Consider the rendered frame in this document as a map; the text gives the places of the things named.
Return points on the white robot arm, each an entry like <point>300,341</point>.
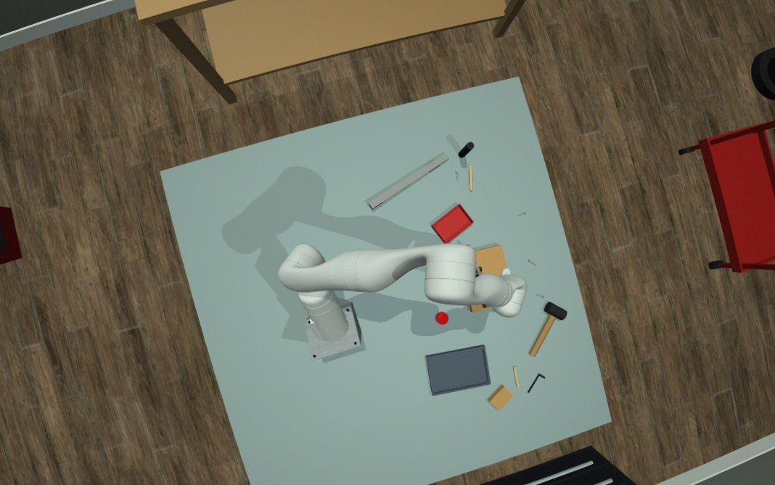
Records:
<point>450,279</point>

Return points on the light brown wooden board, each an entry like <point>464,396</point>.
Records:
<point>492,261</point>

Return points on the tan rectangular block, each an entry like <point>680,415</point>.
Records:
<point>500,397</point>

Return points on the black mallet with wooden handle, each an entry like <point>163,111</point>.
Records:
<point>555,312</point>

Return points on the black cylinder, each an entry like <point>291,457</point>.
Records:
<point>467,148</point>

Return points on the red open tray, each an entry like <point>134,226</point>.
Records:
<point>452,224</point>

